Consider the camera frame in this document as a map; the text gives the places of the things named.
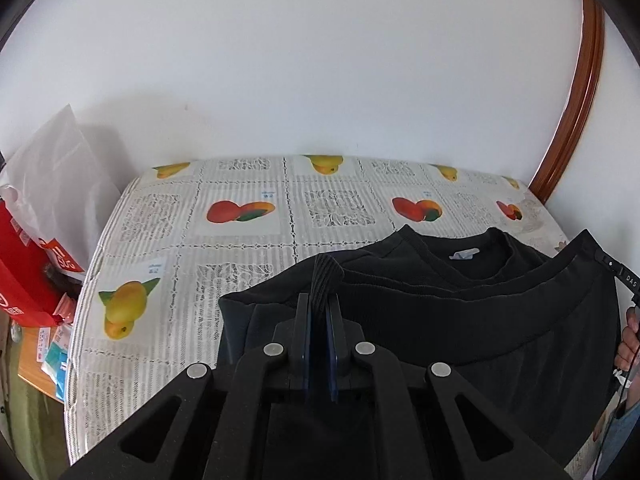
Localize red shopping bag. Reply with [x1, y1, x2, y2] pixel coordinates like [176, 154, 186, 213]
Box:
[0, 200, 66, 331]

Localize fruit print tablecloth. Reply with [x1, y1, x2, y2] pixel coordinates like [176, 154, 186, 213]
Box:
[65, 155, 601, 466]

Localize white plastic bag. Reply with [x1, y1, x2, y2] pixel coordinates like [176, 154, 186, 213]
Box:
[0, 104, 123, 281]

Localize thin black cable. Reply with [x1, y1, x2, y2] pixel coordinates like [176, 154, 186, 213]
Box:
[592, 367, 631, 480]

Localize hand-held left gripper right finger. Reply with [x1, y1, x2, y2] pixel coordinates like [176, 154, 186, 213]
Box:
[325, 297, 573, 480]

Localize blue white packet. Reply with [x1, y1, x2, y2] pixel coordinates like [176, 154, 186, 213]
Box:
[42, 342, 72, 401]

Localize person's right hand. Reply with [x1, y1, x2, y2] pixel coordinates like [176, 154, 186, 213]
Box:
[614, 304, 640, 377]

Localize person's blue jeans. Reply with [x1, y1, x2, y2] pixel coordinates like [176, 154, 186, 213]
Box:
[597, 392, 640, 480]

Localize black sweatshirt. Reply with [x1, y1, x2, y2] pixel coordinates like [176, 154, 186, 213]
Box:
[217, 225, 621, 480]

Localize small white red bag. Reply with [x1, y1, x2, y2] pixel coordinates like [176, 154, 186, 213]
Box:
[37, 237, 86, 282]

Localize brown wooden door frame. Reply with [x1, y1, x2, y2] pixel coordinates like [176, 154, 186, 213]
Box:
[529, 0, 606, 206]

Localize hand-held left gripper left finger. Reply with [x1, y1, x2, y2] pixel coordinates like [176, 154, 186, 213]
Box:
[60, 292, 313, 480]

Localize green cloth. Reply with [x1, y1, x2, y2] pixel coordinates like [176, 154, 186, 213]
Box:
[0, 380, 67, 463]

